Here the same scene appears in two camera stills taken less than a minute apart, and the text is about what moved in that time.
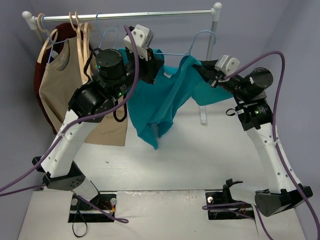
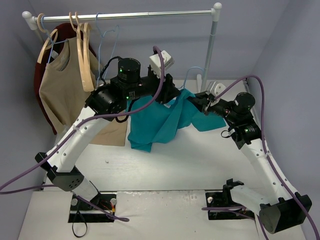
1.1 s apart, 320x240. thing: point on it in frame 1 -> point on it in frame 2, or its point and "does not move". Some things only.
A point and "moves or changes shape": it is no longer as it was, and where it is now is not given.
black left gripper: (155, 66) -> (167, 88)
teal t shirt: (154, 105) moves or changes shape
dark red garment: (59, 33) does not move
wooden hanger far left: (47, 39) does not move
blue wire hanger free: (188, 53) -> (183, 85)
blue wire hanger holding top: (51, 41) does not move
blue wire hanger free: (106, 31) does not move
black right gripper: (208, 72) -> (205, 104)
